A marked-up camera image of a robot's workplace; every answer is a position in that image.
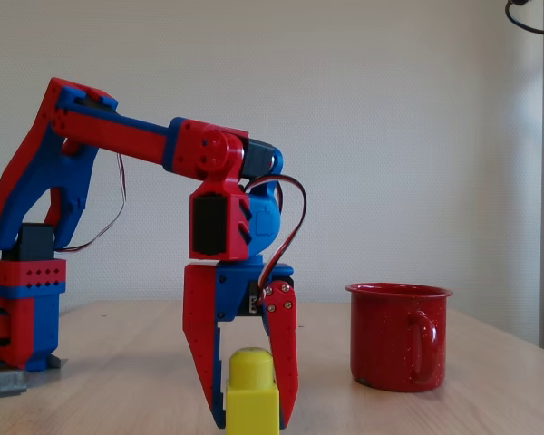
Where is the yellow toy block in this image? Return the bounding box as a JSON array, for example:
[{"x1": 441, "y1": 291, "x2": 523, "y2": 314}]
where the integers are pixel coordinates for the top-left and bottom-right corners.
[{"x1": 225, "y1": 345, "x2": 281, "y2": 435}]

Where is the red white black arm cable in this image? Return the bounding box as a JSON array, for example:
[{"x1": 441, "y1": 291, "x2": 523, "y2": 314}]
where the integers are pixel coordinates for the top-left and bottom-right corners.
[{"x1": 53, "y1": 152, "x2": 129, "y2": 255}]

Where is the grey metal base clamp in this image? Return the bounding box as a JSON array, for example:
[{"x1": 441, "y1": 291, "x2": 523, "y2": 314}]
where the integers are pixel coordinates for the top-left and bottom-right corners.
[{"x1": 0, "y1": 355, "x2": 69, "y2": 401}]

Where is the red white black wrist cable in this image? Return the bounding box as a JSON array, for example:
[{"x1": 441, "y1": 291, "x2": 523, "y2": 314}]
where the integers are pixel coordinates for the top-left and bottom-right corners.
[{"x1": 246, "y1": 173, "x2": 309, "y2": 301}]

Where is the black hanging cable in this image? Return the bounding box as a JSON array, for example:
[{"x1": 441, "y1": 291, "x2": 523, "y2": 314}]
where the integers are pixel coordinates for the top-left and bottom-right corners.
[{"x1": 504, "y1": 0, "x2": 544, "y2": 38}]

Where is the red enamel mug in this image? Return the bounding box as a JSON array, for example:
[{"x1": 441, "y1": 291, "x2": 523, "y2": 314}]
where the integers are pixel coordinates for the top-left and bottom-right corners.
[{"x1": 345, "y1": 282, "x2": 454, "y2": 393}]

